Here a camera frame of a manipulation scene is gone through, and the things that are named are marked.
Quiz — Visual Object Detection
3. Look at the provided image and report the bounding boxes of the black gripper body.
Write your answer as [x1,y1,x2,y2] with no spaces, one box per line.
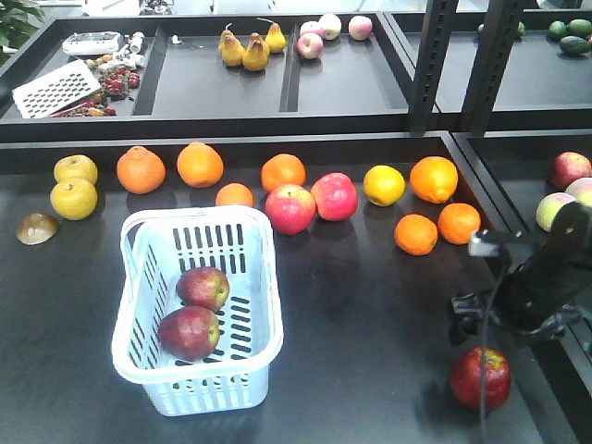
[448,290,500,347]

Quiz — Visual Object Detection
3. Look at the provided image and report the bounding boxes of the dark red apple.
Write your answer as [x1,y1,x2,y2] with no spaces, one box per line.
[158,305,220,362]
[176,266,230,312]

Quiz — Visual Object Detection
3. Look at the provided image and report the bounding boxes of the light blue plastic basket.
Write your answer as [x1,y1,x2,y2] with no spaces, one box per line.
[111,205,283,416]

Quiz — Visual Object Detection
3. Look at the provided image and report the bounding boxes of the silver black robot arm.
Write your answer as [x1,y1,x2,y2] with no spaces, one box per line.
[449,203,591,345]

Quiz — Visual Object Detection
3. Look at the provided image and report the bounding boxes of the orange fruit middle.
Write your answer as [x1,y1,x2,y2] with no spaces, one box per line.
[437,203,481,245]

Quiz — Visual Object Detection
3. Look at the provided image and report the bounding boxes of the small orange fruit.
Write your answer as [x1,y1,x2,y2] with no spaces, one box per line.
[394,214,438,256]

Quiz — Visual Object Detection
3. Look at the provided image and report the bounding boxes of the pale peach left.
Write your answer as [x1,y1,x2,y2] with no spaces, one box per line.
[536,192,575,232]

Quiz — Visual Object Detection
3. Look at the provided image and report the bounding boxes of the orange fruit large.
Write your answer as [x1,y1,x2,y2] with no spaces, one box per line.
[410,156,459,204]

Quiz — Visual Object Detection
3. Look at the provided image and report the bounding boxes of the yellow orange citrus fruit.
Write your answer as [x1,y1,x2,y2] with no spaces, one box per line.
[364,165,406,207]

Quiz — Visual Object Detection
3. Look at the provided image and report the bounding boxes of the black wooden produce display stand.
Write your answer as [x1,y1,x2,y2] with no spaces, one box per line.
[1,13,591,443]

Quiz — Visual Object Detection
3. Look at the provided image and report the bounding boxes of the red apple beside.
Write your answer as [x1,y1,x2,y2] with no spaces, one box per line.
[311,172,358,222]

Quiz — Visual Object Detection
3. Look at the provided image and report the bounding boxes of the red yellow apple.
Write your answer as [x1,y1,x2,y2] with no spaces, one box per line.
[265,184,316,235]

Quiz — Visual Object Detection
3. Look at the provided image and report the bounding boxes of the bumpy orange far left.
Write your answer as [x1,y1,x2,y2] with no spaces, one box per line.
[117,145,166,194]

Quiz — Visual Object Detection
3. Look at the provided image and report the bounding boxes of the yellow pear lower left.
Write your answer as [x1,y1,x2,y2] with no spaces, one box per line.
[50,178,98,221]

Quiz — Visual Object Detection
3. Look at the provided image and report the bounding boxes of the yellow pear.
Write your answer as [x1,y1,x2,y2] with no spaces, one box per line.
[53,154,99,185]
[50,178,98,221]

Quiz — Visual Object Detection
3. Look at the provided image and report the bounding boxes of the yellow pear upper left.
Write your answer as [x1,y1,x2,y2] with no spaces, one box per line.
[53,154,99,185]

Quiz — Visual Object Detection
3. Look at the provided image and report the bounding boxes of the brown half shell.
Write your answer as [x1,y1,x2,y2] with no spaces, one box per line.
[16,213,60,245]

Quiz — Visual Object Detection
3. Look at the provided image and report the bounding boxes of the white perforated tray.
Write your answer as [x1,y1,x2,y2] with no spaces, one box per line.
[12,60,101,118]

